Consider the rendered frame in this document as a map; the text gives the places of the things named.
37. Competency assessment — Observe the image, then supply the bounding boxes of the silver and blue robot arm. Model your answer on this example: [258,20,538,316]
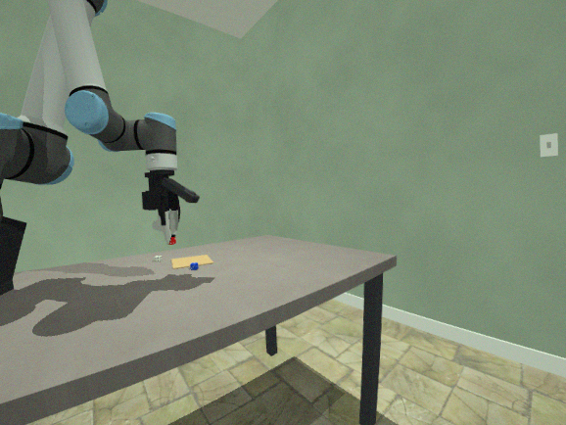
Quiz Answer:
[0,0,177,190]

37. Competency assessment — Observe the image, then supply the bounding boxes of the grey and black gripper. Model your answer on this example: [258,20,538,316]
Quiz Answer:
[142,169,180,244]

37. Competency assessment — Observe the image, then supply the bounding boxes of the tan flat mat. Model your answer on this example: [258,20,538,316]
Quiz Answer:
[171,255,213,269]

